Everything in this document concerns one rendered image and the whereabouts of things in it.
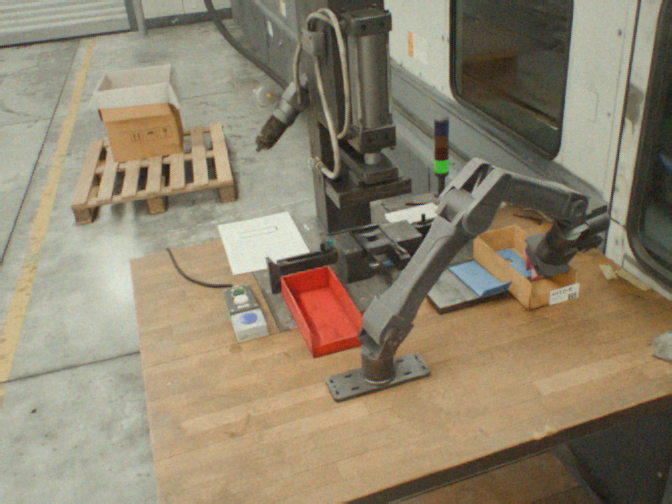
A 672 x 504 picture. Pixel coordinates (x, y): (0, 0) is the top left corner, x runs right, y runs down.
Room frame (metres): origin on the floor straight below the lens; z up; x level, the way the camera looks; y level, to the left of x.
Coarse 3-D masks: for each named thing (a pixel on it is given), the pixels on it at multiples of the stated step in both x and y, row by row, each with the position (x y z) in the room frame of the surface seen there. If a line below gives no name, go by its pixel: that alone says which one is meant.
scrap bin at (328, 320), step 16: (304, 272) 1.33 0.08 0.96; (320, 272) 1.34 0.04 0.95; (288, 288) 1.32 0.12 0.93; (304, 288) 1.33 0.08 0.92; (320, 288) 1.34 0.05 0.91; (336, 288) 1.29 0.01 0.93; (288, 304) 1.27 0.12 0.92; (304, 304) 1.28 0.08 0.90; (320, 304) 1.27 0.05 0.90; (336, 304) 1.27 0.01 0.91; (352, 304) 1.18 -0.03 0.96; (304, 320) 1.14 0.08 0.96; (320, 320) 1.21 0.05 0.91; (336, 320) 1.20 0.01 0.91; (352, 320) 1.19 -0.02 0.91; (304, 336) 1.14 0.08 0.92; (320, 336) 1.15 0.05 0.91; (336, 336) 1.15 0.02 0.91; (352, 336) 1.11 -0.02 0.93; (320, 352) 1.09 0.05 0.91; (336, 352) 1.10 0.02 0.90
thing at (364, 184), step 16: (352, 160) 1.45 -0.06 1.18; (368, 160) 1.42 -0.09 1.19; (384, 160) 1.43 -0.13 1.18; (352, 176) 1.42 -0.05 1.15; (368, 176) 1.37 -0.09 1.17; (384, 176) 1.38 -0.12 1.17; (400, 176) 1.42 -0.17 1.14; (336, 192) 1.37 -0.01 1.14; (352, 192) 1.37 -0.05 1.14; (368, 192) 1.38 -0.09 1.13; (384, 192) 1.39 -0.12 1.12; (400, 192) 1.40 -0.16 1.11
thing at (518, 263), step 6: (498, 252) 1.41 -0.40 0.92; (504, 252) 1.41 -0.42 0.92; (510, 252) 1.41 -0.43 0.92; (504, 258) 1.39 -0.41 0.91; (510, 258) 1.38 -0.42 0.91; (516, 258) 1.38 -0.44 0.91; (510, 264) 1.36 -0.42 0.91; (516, 264) 1.36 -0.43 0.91; (522, 264) 1.35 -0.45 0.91; (522, 270) 1.33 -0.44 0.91; (528, 270) 1.33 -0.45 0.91; (528, 276) 1.27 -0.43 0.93
